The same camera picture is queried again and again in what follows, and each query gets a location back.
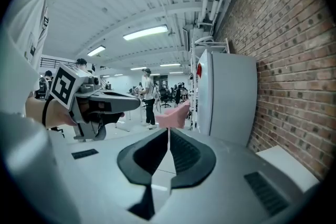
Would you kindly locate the ceiling tube light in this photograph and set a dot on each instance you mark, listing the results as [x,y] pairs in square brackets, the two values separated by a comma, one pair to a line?
[170,64]
[138,68]
[96,51]
[145,32]

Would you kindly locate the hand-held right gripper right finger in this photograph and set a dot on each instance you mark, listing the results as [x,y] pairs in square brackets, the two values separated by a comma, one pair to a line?
[231,191]

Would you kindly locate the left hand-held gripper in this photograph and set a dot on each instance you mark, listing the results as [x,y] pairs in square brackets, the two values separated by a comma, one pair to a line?
[63,84]

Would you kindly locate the tall grey refrigerator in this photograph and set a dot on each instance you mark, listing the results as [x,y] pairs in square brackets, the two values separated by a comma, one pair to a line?
[231,97]

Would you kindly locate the red refrigerator magnet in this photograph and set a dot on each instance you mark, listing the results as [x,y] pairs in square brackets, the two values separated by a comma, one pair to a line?
[199,70]

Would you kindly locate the black office chair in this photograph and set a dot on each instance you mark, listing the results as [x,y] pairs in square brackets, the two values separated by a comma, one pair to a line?
[165,97]

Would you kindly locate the pink cloth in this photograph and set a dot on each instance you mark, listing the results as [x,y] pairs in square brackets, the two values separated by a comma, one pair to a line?
[173,116]

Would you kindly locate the person's left forearm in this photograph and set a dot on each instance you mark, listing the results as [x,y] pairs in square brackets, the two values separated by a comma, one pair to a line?
[57,115]

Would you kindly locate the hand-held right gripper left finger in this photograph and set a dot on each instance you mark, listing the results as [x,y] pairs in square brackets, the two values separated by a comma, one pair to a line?
[99,186]

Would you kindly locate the person's left hand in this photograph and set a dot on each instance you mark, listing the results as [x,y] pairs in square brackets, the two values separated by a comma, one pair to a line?
[105,118]

